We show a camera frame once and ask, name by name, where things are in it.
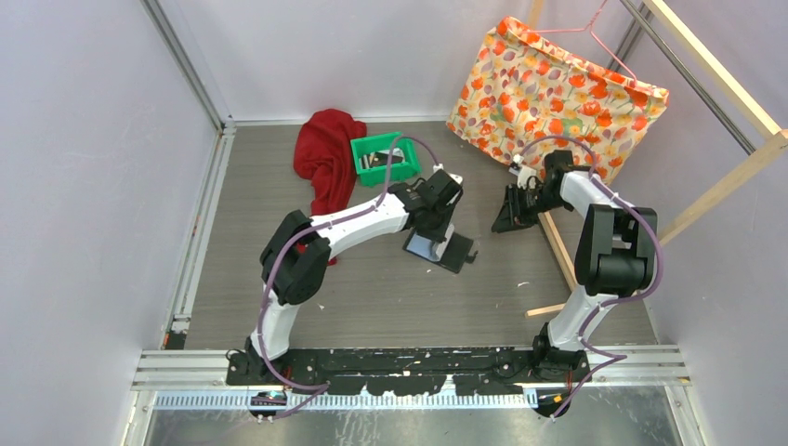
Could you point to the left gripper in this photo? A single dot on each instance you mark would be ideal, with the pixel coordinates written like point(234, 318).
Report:
point(440, 235)

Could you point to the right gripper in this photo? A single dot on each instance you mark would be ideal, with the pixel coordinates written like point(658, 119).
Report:
point(513, 216)

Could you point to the black card holder wallet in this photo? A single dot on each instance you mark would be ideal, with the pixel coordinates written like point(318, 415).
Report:
point(451, 254)

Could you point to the green plastic bin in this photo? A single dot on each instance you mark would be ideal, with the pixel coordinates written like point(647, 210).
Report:
point(361, 148)

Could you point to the black credit card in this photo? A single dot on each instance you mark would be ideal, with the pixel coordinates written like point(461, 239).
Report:
point(382, 158)

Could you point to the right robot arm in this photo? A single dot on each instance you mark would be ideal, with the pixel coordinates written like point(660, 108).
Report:
point(615, 257)

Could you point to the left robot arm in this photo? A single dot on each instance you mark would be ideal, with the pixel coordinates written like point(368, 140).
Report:
point(295, 260)

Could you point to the floral fabric bag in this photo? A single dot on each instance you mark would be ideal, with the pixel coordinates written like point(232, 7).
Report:
point(526, 97)

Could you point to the red cloth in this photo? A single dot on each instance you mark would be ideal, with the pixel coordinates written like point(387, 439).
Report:
point(323, 156)

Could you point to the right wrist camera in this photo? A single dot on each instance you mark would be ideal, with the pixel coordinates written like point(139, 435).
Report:
point(528, 178)

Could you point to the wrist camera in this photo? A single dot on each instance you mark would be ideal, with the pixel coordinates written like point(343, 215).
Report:
point(528, 178)
point(454, 177)

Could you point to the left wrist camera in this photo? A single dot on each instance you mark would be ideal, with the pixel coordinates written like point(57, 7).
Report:
point(454, 177)

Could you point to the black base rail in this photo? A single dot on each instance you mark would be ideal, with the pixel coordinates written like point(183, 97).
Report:
point(409, 371)

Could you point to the wooden frame rack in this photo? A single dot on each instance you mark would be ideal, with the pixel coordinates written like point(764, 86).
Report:
point(715, 165)

